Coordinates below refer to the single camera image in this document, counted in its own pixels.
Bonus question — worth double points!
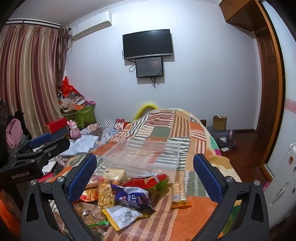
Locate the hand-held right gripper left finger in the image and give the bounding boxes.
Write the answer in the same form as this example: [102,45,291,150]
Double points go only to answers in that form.
[21,153,97,241]

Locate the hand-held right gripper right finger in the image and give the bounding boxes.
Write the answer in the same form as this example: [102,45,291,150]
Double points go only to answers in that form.
[193,153,270,241]

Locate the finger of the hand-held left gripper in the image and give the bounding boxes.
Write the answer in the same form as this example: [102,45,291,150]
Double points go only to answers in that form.
[8,133,52,160]
[30,138,71,163]

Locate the orange printed snack packet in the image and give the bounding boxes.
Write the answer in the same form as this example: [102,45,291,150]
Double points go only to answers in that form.
[85,173,102,189]

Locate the bag of orange snacks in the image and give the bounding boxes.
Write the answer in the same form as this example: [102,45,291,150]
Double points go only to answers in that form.
[80,188,99,202]

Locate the clear biscuit pack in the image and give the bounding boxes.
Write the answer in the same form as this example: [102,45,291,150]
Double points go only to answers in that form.
[170,182,192,210]

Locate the bag of brown fried snacks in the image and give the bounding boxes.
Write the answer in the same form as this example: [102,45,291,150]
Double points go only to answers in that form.
[73,202,109,229]

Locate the blue snack bag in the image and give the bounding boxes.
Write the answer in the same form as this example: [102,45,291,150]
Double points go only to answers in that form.
[111,184,156,215]

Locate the yellow white snack packet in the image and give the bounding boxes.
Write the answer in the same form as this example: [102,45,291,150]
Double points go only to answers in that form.
[102,206,150,231]

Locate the red snack bag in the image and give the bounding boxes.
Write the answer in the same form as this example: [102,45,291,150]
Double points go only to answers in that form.
[121,173,171,193]

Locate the clear plastic container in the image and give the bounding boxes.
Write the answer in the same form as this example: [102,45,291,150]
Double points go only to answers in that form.
[102,138,181,179]

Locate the dark blue box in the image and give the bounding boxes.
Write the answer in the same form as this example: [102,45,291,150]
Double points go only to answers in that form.
[50,128,70,141]

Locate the white paper box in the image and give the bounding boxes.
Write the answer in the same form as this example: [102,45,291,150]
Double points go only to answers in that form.
[42,161,57,174]

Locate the pink plush toy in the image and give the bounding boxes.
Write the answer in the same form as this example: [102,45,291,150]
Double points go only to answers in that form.
[67,120,81,140]

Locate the red box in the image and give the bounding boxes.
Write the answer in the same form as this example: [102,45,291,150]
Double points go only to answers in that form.
[44,118,69,134]

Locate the light blue cloth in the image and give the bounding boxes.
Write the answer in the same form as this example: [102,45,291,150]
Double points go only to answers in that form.
[60,134,100,156]

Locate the pink cloth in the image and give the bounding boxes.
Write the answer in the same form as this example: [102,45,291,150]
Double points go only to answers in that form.
[6,118,24,149]

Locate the bagged bread slice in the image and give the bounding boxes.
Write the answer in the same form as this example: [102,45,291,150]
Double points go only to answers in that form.
[102,168,127,186]

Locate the dark cloth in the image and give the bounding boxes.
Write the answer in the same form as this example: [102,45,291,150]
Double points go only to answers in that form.
[0,98,11,167]

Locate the orange cloth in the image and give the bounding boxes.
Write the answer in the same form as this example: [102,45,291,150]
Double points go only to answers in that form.
[0,188,23,232]

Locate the dark bag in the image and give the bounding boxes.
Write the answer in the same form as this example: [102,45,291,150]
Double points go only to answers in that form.
[207,126,237,150]

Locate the green storage box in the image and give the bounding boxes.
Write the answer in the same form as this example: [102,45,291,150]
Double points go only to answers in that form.
[62,104,97,129]

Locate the pile of papers and clothes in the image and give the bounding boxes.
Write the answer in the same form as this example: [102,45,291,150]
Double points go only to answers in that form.
[58,90,93,112]

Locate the patchwork blanket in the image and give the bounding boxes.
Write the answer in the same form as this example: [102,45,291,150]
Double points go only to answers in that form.
[35,108,243,241]

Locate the cardboard box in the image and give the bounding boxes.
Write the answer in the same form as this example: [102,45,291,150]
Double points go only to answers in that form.
[212,115,227,131]

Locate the checkered cloth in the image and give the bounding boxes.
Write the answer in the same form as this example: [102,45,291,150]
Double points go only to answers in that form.
[96,118,125,130]

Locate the red plastic bag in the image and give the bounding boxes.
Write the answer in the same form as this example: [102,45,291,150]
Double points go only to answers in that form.
[61,76,80,96]

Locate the striped curtain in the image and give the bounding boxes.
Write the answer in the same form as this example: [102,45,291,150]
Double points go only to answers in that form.
[0,20,70,139]

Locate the white panel with stickers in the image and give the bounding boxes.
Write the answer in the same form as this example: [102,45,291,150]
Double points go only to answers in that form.
[266,142,296,229]

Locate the yellow hoop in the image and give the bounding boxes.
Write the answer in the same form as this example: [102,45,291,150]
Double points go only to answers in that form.
[135,103,159,121]

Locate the white air conditioner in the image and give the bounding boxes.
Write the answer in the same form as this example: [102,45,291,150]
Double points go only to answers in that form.
[69,11,112,40]

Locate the wooden overhead cabinet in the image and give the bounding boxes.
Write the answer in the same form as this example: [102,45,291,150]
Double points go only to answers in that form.
[219,0,269,32]

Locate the wooden door frame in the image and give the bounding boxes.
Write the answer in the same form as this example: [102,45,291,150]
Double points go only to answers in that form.
[254,0,286,179]

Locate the small black wall monitor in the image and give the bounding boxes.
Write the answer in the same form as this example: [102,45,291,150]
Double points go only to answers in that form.
[135,57,164,78]

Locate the black wall television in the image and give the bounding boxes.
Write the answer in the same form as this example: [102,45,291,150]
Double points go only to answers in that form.
[122,29,174,60]

